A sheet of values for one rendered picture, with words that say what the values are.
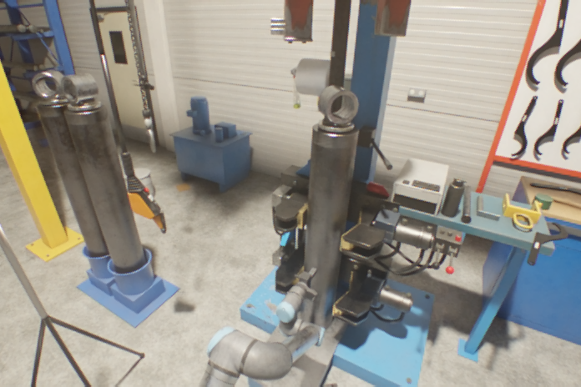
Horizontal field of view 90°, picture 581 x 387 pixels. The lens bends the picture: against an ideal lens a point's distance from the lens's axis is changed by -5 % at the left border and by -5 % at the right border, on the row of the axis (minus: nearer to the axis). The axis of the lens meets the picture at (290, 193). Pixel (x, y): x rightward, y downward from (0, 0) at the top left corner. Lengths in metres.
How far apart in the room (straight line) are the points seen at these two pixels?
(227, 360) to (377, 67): 1.49
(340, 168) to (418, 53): 2.10
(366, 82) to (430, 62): 1.61
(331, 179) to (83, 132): 1.35
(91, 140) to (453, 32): 2.94
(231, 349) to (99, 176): 1.35
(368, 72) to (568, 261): 1.77
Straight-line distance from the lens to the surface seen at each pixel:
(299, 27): 1.33
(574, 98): 3.41
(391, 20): 1.41
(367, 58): 1.78
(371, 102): 1.80
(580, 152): 3.55
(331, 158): 1.41
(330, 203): 1.51
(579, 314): 2.91
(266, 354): 1.09
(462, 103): 3.36
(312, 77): 2.33
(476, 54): 3.31
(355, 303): 1.86
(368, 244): 1.49
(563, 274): 2.68
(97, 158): 2.04
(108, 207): 2.17
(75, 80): 1.98
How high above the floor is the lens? 1.89
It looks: 29 degrees down
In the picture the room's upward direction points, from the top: 2 degrees clockwise
